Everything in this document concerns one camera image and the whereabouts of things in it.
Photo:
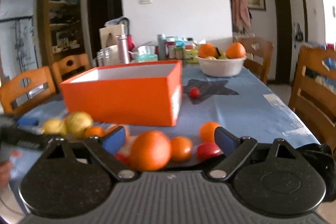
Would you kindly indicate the paper shopping bag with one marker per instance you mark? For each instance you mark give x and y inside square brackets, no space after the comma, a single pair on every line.
[109,34]

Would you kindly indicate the pink thermos bottle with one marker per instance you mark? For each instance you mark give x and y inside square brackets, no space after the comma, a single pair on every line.
[123,53]

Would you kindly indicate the green yellow mug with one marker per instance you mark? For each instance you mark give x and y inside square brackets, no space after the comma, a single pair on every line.
[191,56]

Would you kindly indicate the orange in bowl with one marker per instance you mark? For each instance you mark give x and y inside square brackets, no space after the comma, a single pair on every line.
[236,50]
[207,50]

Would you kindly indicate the wooden chair near left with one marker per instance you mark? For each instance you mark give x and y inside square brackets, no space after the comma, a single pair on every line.
[24,83]

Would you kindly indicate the pink hanging cloth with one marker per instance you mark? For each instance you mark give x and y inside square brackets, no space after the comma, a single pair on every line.
[240,15]

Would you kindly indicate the left orange in bowl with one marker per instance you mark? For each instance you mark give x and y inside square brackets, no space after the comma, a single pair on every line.
[207,50]

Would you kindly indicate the small orange mandarin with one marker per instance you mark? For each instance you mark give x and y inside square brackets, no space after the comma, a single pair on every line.
[207,131]
[94,131]
[181,149]

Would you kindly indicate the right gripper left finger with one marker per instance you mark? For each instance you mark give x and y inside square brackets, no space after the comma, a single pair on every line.
[104,149]

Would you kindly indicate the wooden chair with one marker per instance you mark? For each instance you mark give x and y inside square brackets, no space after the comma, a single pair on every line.
[70,66]
[24,83]
[259,58]
[311,101]

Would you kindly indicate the large orange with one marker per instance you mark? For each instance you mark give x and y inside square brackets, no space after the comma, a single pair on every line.
[150,151]

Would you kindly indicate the red folded umbrella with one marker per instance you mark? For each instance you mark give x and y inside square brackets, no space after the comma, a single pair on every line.
[130,45]

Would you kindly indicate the wooden chair near right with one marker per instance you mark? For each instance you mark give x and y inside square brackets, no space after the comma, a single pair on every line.
[311,101]

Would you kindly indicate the orange cardboard box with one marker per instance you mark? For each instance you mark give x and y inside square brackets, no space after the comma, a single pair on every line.
[140,94]

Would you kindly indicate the yellow lemon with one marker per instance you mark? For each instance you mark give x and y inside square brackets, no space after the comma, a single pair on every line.
[54,126]

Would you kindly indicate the white fruit bowl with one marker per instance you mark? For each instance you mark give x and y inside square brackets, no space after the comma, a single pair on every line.
[221,67]

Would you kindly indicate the tissue box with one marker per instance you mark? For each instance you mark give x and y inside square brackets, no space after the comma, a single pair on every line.
[146,54]

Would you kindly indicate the grey tall cup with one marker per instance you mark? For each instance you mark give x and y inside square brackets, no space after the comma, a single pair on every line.
[161,47]

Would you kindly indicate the wooden chair far left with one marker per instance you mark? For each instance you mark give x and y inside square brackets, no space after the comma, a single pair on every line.
[70,66]

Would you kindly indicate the right orange in bowl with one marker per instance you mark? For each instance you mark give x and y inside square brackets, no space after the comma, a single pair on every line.
[236,50]

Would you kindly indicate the person's left hand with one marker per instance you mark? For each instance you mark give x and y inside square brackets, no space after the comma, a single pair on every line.
[5,173]

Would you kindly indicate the red tomato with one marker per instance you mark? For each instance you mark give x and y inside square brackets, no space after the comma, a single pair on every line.
[194,93]
[207,150]

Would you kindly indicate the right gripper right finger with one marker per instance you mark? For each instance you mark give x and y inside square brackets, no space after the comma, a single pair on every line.
[237,152]

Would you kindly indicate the yellow pear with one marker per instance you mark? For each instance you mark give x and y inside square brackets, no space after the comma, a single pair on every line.
[77,123]

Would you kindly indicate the clear glass jar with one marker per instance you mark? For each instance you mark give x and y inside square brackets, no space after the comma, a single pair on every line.
[104,57]

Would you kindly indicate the wooden shelf cabinet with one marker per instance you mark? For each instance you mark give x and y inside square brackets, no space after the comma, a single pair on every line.
[60,29]

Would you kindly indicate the wooden chair far right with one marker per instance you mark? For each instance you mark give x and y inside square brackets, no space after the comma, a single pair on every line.
[259,58]

